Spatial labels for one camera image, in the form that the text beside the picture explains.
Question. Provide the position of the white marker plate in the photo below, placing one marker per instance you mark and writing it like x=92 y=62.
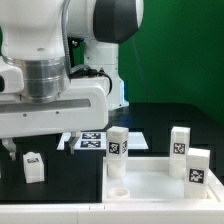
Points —
x=97 y=141

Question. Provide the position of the white square tabletop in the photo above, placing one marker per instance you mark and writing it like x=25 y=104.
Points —
x=146 y=180

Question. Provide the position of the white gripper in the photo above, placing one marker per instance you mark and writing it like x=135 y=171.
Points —
x=82 y=106

